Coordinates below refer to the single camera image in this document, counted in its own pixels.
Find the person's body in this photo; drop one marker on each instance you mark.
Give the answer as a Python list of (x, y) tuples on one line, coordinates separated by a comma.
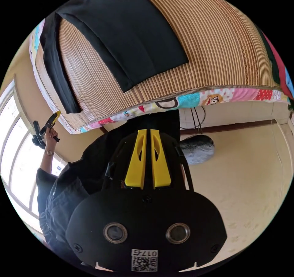
[(91, 166)]

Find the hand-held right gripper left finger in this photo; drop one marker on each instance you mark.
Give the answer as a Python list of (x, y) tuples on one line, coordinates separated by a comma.
[(136, 166)]

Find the pile of clothes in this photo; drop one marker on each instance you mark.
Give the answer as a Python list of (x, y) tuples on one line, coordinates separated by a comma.
[(279, 67)]

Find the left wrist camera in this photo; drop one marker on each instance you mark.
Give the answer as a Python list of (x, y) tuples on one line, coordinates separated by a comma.
[(38, 136)]

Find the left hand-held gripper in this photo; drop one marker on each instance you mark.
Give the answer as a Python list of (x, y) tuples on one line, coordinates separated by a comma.
[(44, 129)]

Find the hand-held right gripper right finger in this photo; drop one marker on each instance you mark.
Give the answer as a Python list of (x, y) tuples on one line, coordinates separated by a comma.
[(160, 168)]

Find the black pants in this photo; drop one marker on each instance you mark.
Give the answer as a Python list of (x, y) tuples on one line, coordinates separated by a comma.
[(128, 33)]

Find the grey fluffy slipper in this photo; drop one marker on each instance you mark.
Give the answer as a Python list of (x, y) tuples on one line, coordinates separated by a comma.
[(198, 149)]

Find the window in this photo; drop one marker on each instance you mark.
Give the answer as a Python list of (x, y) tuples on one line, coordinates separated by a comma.
[(16, 148)]

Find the person's left forearm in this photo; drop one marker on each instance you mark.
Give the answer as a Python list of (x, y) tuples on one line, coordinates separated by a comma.
[(47, 162)]

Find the person's left hand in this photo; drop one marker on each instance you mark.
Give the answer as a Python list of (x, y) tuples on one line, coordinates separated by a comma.
[(51, 142)]

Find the bed with woven mat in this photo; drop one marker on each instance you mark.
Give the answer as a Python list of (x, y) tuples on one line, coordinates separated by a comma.
[(218, 40)]

